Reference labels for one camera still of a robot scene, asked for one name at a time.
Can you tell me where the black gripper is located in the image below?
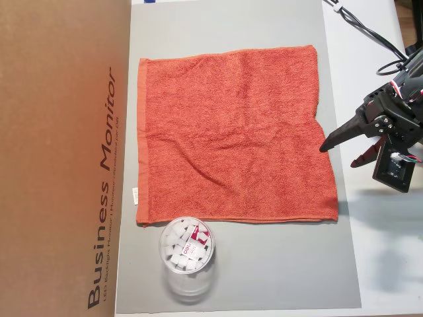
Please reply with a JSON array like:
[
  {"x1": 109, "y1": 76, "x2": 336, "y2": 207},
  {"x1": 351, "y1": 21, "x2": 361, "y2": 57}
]
[{"x1": 319, "y1": 91, "x2": 423, "y2": 168}]

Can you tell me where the orange terry towel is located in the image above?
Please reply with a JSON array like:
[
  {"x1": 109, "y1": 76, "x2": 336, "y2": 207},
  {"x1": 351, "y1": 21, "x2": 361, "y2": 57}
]
[{"x1": 135, "y1": 45, "x2": 340, "y2": 229}]

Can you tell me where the grey table mat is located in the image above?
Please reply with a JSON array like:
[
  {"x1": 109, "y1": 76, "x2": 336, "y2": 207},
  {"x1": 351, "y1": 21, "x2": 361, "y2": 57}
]
[{"x1": 115, "y1": 0, "x2": 363, "y2": 314}]

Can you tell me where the red white paper packet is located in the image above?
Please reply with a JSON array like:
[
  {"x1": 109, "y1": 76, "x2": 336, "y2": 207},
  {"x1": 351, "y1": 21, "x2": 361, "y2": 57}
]
[{"x1": 180, "y1": 224, "x2": 212, "y2": 262}]

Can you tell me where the clear plastic jar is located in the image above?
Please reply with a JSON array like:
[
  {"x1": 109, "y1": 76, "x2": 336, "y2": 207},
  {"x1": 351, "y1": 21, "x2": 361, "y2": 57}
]
[{"x1": 157, "y1": 216, "x2": 219, "y2": 304}]

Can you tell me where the brown cardboard monitor box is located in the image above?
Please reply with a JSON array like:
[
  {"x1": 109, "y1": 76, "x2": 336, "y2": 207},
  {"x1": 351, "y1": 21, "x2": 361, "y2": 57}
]
[{"x1": 0, "y1": 0, "x2": 132, "y2": 317}]

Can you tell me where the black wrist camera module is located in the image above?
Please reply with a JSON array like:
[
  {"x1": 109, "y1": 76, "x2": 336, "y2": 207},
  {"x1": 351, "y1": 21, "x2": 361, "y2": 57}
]
[{"x1": 372, "y1": 143, "x2": 418, "y2": 192}]

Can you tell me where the black camera cable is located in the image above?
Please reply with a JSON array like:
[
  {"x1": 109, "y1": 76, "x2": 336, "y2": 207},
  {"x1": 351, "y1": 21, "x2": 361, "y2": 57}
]
[{"x1": 376, "y1": 57, "x2": 410, "y2": 77}]

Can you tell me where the black power cable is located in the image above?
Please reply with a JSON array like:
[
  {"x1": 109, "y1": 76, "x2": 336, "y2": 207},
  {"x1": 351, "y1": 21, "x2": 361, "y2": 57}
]
[
  {"x1": 325, "y1": 0, "x2": 409, "y2": 59},
  {"x1": 323, "y1": 0, "x2": 409, "y2": 59}
]

